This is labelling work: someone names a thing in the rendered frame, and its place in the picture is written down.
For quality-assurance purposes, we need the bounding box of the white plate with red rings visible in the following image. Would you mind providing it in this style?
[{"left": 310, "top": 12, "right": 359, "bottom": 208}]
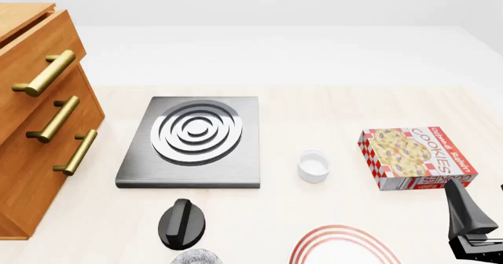
[{"left": 287, "top": 224, "right": 403, "bottom": 264}]

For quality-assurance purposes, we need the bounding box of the round black stove knob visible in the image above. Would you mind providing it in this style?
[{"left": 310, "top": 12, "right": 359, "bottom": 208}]
[{"left": 157, "top": 198, "right": 207, "bottom": 251}]

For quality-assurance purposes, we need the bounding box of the brass drawer handle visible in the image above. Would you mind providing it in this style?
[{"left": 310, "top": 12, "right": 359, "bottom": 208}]
[
  {"left": 11, "top": 49, "right": 77, "bottom": 98},
  {"left": 25, "top": 95, "right": 81, "bottom": 144},
  {"left": 52, "top": 129, "right": 99, "bottom": 177}
]

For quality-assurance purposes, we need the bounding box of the flat black stove plate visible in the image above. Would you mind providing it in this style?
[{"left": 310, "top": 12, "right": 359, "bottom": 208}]
[{"left": 115, "top": 95, "right": 263, "bottom": 190}]

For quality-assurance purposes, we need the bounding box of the wooden drawer, slightly open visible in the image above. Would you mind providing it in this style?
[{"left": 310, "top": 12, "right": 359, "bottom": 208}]
[{"left": 0, "top": 9, "right": 87, "bottom": 146}]

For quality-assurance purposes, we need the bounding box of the patterned black bowl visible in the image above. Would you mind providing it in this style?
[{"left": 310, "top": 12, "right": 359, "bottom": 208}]
[{"left": 170, "top": 247, "right": 225, "bottom": 264}]

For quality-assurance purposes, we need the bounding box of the small white ramekin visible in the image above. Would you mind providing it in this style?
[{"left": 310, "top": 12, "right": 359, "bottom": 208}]
[{"left": 296, "top": 148, "right": 332, "bottom": 185}]

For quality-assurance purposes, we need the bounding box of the wooden middle drawer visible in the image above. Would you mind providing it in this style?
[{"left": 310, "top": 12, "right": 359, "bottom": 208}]
[{"left": 0, "top": 63, "right": 95, "bottom": 217}]

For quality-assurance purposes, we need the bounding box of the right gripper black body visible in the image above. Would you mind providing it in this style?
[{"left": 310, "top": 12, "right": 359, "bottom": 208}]
[{"left": 447, "top": 232, "right": 503, "bottom": 262}]

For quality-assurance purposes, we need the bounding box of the red-white cookies box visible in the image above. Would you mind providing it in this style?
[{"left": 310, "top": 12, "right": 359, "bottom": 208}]
[{"left": 357, "top": 125, "right": 479, "bottom": 192}]

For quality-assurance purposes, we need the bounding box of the wooden cabinet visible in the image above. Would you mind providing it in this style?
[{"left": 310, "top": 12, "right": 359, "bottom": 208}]
[{"left": 0, "top": 2, "right": 106, "bottom": 241}]

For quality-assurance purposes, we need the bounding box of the wooden lowest drawer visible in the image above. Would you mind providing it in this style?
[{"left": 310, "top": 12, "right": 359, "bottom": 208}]
[{"left": 0, "top": 89, "right": 106, "bottom": 239}]

